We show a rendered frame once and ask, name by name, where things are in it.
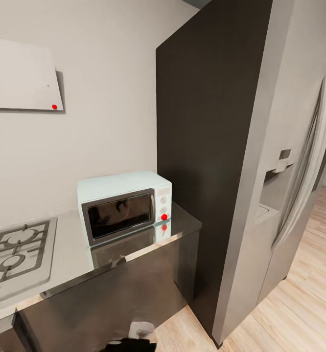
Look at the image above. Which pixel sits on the range hood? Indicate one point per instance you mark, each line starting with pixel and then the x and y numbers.
pixel 28 78

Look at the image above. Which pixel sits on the burner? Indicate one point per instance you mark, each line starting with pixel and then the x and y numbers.
pixel 26 253

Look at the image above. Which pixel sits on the microwave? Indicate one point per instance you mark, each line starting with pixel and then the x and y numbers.
pixel 111 206

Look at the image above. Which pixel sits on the oven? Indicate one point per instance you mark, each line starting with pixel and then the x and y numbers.
pixel 14 336

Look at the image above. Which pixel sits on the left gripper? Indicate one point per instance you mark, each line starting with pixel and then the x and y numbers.
pixel 141 345

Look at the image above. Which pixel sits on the fridge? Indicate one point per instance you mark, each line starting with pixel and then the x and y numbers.
pixel 241 134

